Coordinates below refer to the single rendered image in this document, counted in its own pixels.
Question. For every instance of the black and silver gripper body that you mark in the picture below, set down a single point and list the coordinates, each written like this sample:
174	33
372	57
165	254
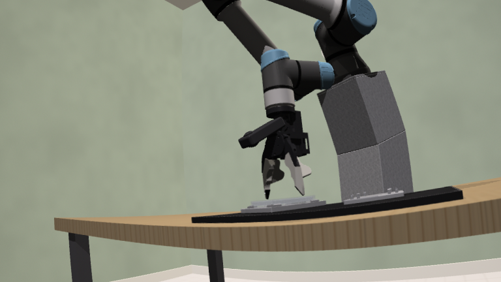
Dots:
275	142

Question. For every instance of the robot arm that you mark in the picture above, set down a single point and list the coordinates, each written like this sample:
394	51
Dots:
340	24

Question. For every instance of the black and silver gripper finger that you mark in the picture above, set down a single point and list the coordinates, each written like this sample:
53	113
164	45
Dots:
271	172
297	169

